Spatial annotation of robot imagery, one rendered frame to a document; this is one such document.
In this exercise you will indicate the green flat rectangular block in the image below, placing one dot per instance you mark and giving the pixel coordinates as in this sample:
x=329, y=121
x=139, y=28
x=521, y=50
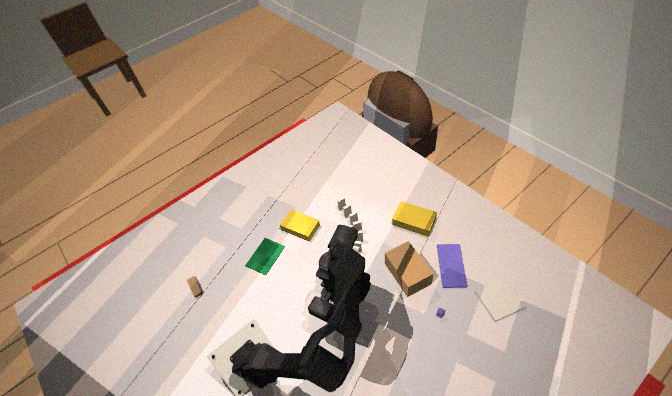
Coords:
x=265, y=256

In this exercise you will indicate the yellow rectangular block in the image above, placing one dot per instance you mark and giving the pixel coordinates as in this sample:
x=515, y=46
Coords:
x=300, y=225
x=414, y=218

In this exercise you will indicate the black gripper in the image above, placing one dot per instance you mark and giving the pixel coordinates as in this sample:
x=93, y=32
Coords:
x=320, y=307

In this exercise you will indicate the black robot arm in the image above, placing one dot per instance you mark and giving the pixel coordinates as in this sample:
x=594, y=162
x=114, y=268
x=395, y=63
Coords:
x=261, y=364

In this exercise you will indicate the purple flat rectangular block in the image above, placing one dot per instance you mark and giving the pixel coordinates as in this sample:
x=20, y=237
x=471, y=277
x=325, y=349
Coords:
x=451, y=266

